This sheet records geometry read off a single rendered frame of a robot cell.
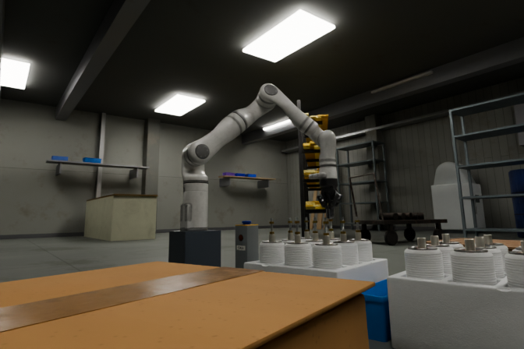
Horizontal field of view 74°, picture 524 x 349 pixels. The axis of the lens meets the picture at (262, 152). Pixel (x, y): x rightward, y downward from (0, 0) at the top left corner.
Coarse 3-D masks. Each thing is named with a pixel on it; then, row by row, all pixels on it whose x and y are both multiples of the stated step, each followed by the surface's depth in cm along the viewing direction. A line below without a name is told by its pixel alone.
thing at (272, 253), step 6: (264, 246) 127; (270, 246) 126; (276, 246) 127; (282, 246) 128; (264, 252) 127; (270, 252) 126; (276, 252) 126; (282, 252) 128; (264, 258) 127; (270, 258) 126; (276, 258) 126; (282, 258) 127
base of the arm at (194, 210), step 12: (192, 192) 125; (204, 192) 127; (192, 204) 124; (204, 204) 126; (180, 216) 127; (192, 216) 124; (204, 216) 126; (180, 228) 126; (192, 228) 123; (204, 228) 125
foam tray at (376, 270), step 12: (252, 264) 126; (264, 264) 124; (276, 264) 122; (312, 264) 124; (360, 264) 119; (372, 264) 122; (384, 264) 130; (324, 276) 106; (336, 276) 104; (348, 276) 109; (360, 276) 115; (372, 276) 121; (384, 276) 129
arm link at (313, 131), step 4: (312, 124) 146; (316, 124) 147; (308, 128) 146; (312, 128) 146; (316, 128) 147; (304, 132) 149; (308, 132) 147; (312, 132) 147; (316, 132) 150; (320, 132) 151; (312, 136) 150; (316, 136) 151; (312, 140) 151; (316, 140) 151
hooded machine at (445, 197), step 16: (448, 176) 637; (464, 176) 622; (432, 192) 652; (448, 192) 630; (464, 192) 611; (480, 192) 635; (448, 208) 627; (464, 208) 608; (480, 208) 623; (448, 224) 624; (480, 224) 611
